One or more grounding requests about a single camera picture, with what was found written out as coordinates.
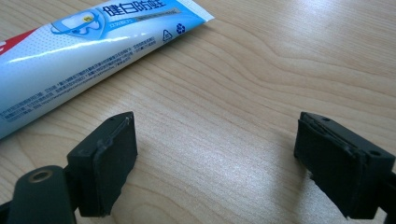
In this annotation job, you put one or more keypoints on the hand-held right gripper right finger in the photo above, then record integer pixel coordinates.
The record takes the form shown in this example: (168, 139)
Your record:
(339, 168)

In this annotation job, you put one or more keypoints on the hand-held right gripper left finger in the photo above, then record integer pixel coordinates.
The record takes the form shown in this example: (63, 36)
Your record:
(106, 168)

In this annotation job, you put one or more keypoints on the blue white toothpaste tube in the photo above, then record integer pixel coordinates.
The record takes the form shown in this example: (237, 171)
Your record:
(62, 59)

